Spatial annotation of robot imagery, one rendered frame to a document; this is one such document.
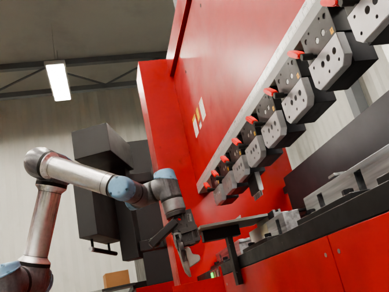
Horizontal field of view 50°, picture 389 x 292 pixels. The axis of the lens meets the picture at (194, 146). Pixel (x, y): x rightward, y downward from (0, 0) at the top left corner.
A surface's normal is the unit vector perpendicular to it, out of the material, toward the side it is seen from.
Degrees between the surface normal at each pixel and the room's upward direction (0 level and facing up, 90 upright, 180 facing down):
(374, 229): 90
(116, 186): 90
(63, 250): 90
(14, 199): 90
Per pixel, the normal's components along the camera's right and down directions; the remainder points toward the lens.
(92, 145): -0.17, -0.30
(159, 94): 0.17, -0.37
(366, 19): -0.96, 0.13
